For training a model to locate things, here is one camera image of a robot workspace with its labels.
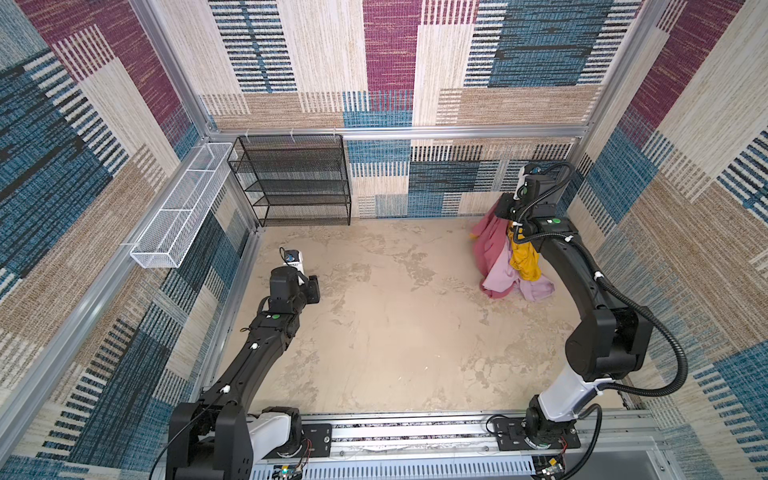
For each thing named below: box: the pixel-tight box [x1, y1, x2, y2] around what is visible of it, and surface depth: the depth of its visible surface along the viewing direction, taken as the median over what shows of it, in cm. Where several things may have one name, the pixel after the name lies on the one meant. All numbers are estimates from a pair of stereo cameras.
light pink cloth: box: [482, 237, 555, 302], surface depth 94 cm
